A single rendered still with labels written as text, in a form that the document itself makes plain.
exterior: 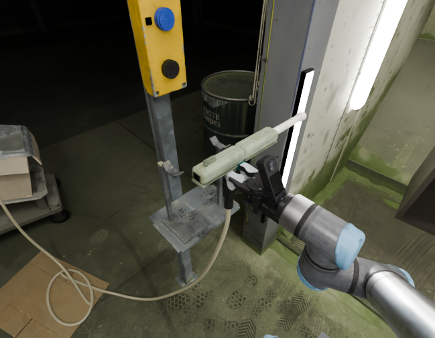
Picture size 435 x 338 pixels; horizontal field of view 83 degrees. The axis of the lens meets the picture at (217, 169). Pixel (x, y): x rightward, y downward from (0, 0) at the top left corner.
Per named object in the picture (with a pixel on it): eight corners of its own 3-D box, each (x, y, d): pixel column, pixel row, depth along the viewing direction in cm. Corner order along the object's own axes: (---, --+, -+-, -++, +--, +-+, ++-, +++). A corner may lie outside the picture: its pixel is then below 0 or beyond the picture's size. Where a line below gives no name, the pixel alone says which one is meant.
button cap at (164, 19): (176, 29, 63) (171, 28, 64) (174, 6, 60) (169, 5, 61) (159, 33, 61) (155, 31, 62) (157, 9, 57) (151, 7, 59)
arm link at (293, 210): (298, 218, 52) (320, 194, 58) (279, 205, 55) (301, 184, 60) (290, 242, 58) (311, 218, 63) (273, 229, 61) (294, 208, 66)
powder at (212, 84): (192, 80, 198) (192, 78, 197) (251, 70, 215) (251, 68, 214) (222, 108, 160) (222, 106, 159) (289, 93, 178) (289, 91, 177)
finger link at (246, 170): (228, 174, 75) (249, 191, 69) (229, 158, 71) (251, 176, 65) (236, 170, 76) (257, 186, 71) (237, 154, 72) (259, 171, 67)
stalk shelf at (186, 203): (204, 183, 118) (204, 180, 118) (239, 208, 106) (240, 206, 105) (149, 218, 102) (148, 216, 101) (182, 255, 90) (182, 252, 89)
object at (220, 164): (205, 232, 71) (202, 170, 57) (194, 222, 74) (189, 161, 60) (297, 161, 98) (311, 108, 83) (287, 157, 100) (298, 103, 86)
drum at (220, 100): (195, 162, 254) (189, 76, 197) (244, 149, 272) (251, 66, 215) (220, 201, 213) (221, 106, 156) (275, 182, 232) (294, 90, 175)
